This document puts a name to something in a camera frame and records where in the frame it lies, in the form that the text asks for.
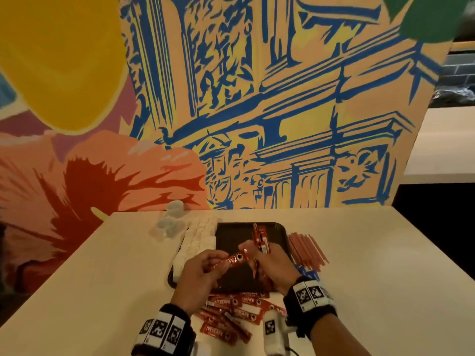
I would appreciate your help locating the dark brown tray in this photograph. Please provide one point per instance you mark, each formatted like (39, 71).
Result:
(237, 237)

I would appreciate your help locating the pile of blue sachets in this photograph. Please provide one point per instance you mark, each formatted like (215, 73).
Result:
(309, 274)

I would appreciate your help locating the person's right hand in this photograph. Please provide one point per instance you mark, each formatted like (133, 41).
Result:
(278, 269)

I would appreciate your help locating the row of tea bags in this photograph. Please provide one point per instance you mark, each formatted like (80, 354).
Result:
(194, 241)

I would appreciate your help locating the person's right forearm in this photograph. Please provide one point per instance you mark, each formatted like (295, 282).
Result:
(338, 339)

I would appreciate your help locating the white counter ledge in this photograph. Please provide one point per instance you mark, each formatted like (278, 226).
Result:
(441, 144)

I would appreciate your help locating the pile of red Nescafe sachets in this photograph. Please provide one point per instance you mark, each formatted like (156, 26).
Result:
(234, 315)

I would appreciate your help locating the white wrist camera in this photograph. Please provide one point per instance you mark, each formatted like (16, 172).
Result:
(274, 333)

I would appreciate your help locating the person's left hand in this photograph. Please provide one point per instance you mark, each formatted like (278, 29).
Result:
(194, 281)

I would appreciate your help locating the small white cup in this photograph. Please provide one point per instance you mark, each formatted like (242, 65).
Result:
(175, 208)
(168, 227)

